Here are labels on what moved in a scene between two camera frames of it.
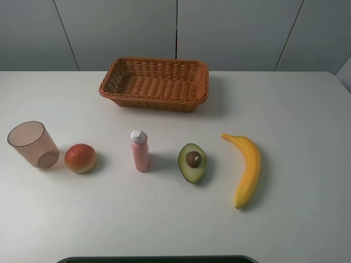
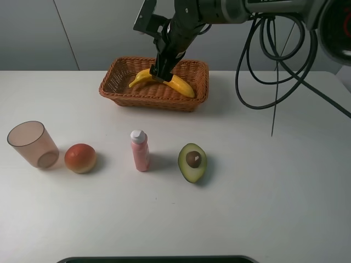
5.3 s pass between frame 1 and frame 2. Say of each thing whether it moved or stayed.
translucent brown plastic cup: stayed
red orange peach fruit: stayed
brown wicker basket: stayed
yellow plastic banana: moved
